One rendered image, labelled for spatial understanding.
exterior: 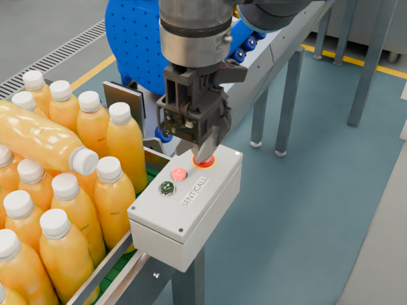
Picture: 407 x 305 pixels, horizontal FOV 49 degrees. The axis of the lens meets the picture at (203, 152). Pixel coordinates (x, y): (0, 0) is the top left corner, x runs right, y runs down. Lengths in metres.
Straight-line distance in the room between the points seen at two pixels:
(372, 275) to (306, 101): 1.65
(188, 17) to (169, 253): 0.36
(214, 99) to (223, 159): 0.16
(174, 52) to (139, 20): 0.50
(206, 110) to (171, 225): 0.18
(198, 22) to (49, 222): 0.36
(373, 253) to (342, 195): 1.08
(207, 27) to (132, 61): 0.62
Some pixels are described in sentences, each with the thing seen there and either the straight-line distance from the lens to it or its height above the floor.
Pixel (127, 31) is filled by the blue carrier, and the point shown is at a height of 1.11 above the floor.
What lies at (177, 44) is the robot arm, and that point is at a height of 1.35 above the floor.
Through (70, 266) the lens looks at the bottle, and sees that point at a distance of 0.74.
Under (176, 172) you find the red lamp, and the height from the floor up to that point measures 1.11.
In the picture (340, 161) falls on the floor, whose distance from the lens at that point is 2.42.
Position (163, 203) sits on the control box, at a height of 1.10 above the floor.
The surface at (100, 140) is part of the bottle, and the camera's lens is 0.93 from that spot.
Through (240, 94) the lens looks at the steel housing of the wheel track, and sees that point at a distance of 1.30.
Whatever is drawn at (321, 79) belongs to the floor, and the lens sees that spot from 2.97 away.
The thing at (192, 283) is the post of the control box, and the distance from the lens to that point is 0.94.
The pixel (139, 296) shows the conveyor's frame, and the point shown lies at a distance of 0.93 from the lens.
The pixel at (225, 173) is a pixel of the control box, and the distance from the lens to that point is 0.74.
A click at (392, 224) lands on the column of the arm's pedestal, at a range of 1.11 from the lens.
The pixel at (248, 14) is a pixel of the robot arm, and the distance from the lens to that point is 0.68.
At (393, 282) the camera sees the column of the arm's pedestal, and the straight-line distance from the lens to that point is 1.26.
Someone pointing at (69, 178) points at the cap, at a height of 1.11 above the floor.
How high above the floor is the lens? 1.63
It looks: 44 degrees down
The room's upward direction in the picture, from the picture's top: straight up
